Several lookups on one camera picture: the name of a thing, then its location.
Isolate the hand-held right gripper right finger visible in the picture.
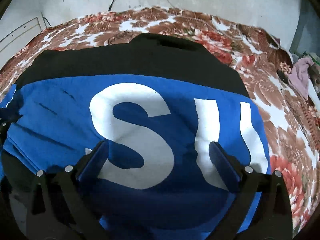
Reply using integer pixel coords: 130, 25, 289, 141
209, 141, 293, 240

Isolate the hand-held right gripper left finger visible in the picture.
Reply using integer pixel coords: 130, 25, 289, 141
26, 140, 113, 240

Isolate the blue and black hooded jacket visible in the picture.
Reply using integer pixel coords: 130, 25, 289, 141
0, 33, 272, 240

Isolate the brown floral blanket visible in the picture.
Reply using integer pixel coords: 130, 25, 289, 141
0, 6, 320, 235

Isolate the white headboard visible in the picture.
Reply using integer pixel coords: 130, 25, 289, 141
0, 12, 47, 53

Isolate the small black object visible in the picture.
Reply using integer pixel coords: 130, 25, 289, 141
276, 70, 288, 83

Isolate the pink cloth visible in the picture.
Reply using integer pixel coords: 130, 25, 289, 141
287, 57, 314, 100

